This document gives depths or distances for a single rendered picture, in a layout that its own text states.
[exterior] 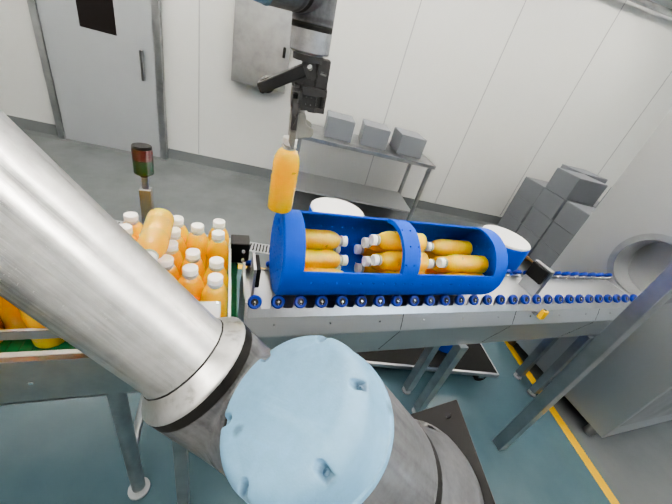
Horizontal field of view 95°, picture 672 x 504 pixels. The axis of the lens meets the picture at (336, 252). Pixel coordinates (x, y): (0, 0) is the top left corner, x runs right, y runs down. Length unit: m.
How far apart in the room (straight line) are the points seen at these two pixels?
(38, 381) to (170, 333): 0.78
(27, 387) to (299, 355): 0.92
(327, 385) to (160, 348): 0.18
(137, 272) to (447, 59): 4.39
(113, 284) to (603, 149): 6.04
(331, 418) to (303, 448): 0.03
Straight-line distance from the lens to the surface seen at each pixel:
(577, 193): 4.48
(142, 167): 1.30
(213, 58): 4.39
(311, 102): 0.83
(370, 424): 0.28
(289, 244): 0.90
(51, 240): 0.35
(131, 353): 0.38
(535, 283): 1.79
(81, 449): 1.94
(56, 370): 1.09
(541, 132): 5.39
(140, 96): 4.68
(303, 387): 0.30
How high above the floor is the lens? 1.67
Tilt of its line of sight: 32 degrees down
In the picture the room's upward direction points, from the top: 16 degrees clockwise
